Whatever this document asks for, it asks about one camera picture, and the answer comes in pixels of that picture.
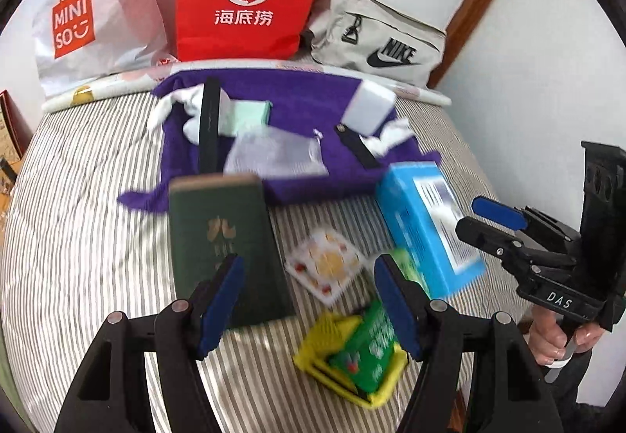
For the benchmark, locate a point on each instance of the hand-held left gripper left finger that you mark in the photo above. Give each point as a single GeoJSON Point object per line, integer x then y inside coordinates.
{"type": "Point", "coordinates": [222, 303]}

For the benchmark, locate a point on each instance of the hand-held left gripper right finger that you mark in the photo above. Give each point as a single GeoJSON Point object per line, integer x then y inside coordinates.
{"type": "Point", "coordinates": [397, 306]}

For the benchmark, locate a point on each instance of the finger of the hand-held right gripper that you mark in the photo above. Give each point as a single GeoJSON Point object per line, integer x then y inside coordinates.
{"type": "Point", "coordinates": [499, 214]}
{"type": "Point", "coordinates": [489, 237]}

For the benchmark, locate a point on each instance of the translucent mesh pouch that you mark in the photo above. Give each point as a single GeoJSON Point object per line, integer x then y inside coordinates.
{"type": "Point", "coordinates": [274, 154]}

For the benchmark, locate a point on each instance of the person's right hand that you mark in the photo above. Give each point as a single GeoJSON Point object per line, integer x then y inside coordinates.
{"type": "Point", "coordinates": [545, 337]}

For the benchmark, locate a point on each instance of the green snack packet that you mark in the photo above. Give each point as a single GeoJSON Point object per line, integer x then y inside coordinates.
{"type": "Point", "coordinates": [364, 355]}

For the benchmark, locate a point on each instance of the dark green book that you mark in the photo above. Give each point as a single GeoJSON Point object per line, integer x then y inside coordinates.
{"type": "Point", "coordinates": [220, 242]}

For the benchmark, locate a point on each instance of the blue cardboard box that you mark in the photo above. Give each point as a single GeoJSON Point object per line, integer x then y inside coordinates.
{"type": "Point", "coordinates": [415, 227]}

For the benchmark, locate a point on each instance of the yellow plastic basket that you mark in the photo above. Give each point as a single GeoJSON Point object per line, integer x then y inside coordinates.
{"type": "Point", "coordinates": [323, 333]}

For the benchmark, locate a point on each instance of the square white snack packet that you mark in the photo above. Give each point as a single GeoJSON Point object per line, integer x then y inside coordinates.
{"type": "Point", "coordinates": [325, 264]}

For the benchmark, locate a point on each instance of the person's dark pants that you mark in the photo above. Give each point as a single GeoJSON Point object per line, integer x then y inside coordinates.
{"type": "Point", "coordinates": [592, 394]}

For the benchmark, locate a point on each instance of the white sponge block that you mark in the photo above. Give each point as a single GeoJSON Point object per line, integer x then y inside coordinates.
{"type": "Point", "coordinates": [369, 108]}

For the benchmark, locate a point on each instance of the mint green cloth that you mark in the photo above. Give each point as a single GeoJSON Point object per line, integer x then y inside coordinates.
{"type": "Point", "coordinates": [249, 116]}

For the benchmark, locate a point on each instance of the white sock bundle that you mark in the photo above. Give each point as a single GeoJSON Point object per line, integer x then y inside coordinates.
{"type": "Point", "coordinates": [171, 103]}

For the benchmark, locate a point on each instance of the purple towel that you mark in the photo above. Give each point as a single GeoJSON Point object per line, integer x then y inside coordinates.
{"type": "Point", "coordinates": [303, 100]}

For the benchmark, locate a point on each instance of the beige waist bag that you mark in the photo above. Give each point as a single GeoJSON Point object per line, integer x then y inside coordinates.
{"type": "Point", "coordinates": [337, 32]}

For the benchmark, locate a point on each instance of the rolled printed mat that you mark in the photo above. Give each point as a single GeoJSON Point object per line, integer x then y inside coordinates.
{"type": "Point", "coordinates": [98, 93]}

